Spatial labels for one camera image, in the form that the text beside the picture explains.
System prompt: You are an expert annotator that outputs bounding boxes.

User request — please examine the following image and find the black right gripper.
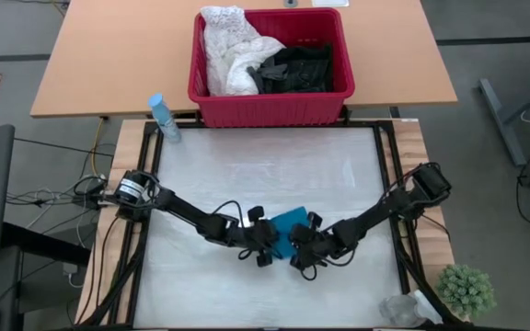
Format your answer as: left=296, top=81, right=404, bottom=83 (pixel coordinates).
left=288, top=211, right=342, bottom=271

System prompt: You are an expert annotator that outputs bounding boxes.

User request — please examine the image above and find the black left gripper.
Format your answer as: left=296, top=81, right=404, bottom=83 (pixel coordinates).
left=236, top=205, right=281, bottom=269

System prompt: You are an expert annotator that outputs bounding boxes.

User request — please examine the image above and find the blue garment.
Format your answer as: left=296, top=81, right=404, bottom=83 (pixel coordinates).
left=267, top=206, right=312, bottom=260

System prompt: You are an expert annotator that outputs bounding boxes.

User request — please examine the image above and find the red plastic laundry basket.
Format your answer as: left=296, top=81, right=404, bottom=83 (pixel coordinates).
left=187, top=7, right=356, bottom=129

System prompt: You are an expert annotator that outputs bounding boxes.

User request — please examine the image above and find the clear plastic cup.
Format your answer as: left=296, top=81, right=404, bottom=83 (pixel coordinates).
left=378, top=291, right=444, bottom=330

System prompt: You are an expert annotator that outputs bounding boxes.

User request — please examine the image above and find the spray bottle with blue cap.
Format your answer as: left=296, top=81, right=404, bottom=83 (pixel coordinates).
left=147, top=93, right=183, bottom=144

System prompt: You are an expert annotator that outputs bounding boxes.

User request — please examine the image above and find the small green potted plant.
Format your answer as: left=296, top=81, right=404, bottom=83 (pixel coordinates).
left=437, top=264, right=497, bottom=321

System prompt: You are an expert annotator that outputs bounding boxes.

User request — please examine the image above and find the black garment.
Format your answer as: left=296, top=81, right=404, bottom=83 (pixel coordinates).
left=246, top=43, right=335, bottom=96

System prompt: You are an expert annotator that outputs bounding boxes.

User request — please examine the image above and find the white lace garment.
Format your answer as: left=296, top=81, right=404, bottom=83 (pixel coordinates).
left=200, top=5, right=287, bottom=97

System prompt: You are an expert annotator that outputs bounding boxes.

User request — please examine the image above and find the white power adapter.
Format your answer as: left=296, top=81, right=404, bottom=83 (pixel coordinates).
left=62, top=261, right=85, bottom=289

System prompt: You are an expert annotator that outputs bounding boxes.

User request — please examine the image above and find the black side table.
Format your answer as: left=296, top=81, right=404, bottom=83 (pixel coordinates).
left=0, top=223, right=92, bottom=331

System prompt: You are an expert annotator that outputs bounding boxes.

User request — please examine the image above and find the grey metal desk leg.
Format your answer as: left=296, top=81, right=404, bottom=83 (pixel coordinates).
left=478, top=77, right=530, bottom=166

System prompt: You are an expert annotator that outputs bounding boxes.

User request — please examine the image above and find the tan wooden desk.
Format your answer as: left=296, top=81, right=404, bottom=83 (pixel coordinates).
left=29, top=0, right=458, bottom=119

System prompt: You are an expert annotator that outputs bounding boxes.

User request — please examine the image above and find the black metal table frame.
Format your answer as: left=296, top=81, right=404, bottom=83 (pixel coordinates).
left=75, top=118, right=473, bottom=331

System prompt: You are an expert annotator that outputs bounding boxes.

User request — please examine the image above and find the yellow cable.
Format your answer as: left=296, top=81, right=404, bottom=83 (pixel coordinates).
left=90, top=117, right=106, bottom=178

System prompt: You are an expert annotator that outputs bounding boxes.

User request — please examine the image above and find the thin black floor cable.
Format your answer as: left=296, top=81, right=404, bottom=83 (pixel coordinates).
left=14, top=136, right=115, bottom=157

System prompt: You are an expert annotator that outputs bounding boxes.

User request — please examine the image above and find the tangled cable bundle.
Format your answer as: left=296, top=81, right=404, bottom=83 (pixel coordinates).
left=6, top=174, right=114, bottom=231

